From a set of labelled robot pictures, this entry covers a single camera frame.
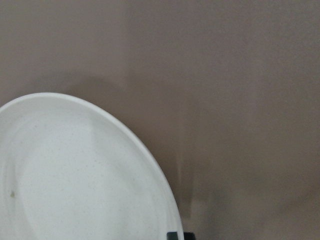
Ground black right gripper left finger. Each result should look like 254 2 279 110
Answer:
166 231 178 240

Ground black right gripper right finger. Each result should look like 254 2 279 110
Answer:
183 232 196 240

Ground round white plate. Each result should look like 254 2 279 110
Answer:
0 92 184 240

